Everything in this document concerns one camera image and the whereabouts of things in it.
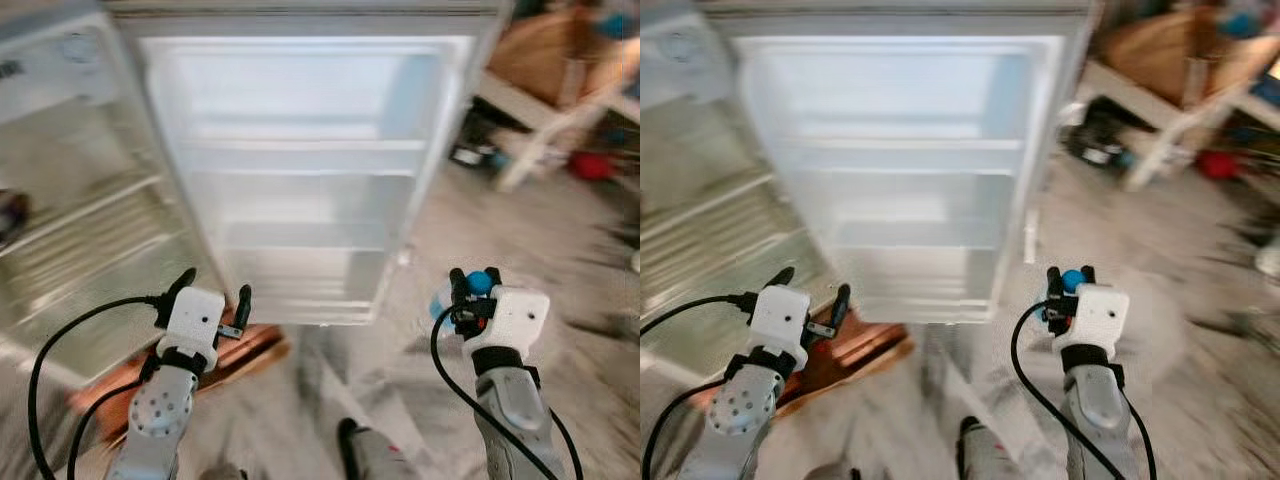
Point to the red bowl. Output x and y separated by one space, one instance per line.
1221 165
591 165

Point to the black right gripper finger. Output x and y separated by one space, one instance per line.
1054 282
458 285
1088 274
493 275

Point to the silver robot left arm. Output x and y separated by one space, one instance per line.
160 420
740 420

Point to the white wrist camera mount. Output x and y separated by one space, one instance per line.
515 320
782 325
1098 315
192 325

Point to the grey robot left leg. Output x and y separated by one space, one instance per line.
830 472
222 472

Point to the small silver fridge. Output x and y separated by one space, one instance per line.
890 110
300 110

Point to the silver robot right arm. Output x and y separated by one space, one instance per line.
1098 410
515 410

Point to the clear bottle blue cap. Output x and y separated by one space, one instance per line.
1073 281
480 283

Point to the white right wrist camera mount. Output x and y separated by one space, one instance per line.
1098 315
515 320

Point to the dark purple object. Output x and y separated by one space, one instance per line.
12 215

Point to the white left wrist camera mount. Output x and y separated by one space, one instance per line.
782 325
192 325

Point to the white shelf rack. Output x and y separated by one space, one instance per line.
545 115
1170 115

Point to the brown paper bag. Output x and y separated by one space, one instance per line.
545 50
1170 50

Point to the black device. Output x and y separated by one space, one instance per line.
1097 140
475 140

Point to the brown wooden board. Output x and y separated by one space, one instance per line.
255 355
870 355

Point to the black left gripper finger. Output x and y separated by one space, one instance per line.
842 305
780 276
242 305
180 283

